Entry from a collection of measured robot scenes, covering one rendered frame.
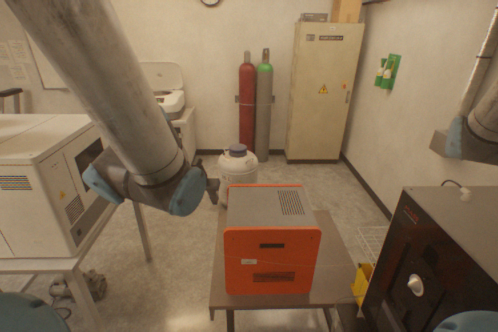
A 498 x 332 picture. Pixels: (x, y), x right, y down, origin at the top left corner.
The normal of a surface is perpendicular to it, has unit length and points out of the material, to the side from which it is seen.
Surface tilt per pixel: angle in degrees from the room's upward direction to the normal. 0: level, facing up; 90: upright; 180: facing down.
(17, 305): 5
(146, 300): 0
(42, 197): 90
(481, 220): 0
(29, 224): 90
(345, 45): 90
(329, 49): 90
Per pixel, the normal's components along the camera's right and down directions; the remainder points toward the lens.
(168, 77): 0.03, 0.69
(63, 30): 0.29, 0.68
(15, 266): 0.01, -0.88
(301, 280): 0.04, 0.47
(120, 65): 0.87, 0.27
